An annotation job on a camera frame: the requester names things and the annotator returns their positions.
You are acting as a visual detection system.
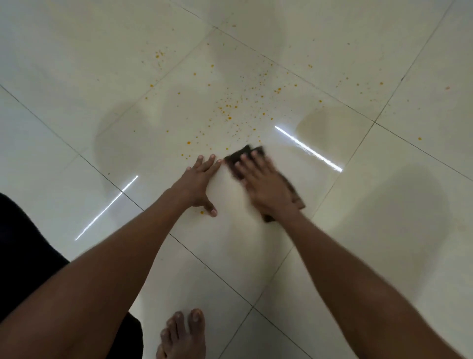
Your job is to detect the person's left hand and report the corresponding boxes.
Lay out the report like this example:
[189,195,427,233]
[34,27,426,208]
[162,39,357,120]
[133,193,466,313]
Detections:
[168,154,224,217]

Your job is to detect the person's right hand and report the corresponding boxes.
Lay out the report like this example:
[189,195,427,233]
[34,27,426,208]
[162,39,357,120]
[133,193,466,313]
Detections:
[233,149,302,222]

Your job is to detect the dark brown cleaning cloth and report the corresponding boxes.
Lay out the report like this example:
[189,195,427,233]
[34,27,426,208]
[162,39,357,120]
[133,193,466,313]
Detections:
[224,144,306,223]

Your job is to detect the person's left forearm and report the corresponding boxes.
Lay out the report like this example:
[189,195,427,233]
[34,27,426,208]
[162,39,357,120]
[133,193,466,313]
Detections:
[0,188,193,359]

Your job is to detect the person's right forearm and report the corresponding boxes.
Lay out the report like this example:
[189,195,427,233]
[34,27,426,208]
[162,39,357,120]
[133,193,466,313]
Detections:
[282,213,463,359]

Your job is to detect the person's left foot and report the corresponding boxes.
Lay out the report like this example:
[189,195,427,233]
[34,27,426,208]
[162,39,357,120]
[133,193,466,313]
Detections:
[156,309,206,359]

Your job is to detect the black trousers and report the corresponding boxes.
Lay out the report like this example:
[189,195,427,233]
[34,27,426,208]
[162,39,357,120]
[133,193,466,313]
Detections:
[0,192,144,359]

